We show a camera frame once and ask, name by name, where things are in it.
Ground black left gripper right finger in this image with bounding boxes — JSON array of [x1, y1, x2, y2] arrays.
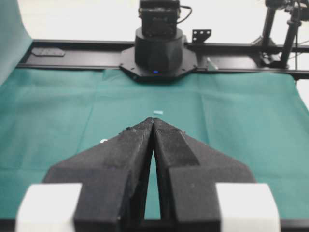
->
[[153, 118, 255, 224]]

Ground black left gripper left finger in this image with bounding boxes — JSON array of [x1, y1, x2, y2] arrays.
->
[[43, 118, 154, 224]]

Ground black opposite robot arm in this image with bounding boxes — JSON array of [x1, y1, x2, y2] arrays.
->
[[43, 0, 256, 232]]

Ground small pale blue tape piece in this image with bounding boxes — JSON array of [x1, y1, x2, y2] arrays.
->
[[153, 110, 164, 115]]

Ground green table cloth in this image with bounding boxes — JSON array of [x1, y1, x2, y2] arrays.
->
[[0, 0, 309, 221]]

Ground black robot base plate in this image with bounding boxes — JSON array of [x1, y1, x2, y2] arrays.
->
[[119, 47, 197, 83]]

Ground black perforated bracket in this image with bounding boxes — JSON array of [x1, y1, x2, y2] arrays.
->
[[192, 29, 212, 44]]

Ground black aluminium frame rail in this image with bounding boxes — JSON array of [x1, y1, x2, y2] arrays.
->
[[17, 40, 309, 80]]

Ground black camera stand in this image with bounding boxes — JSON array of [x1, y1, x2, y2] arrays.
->
[[252, 0, 309, 70]]

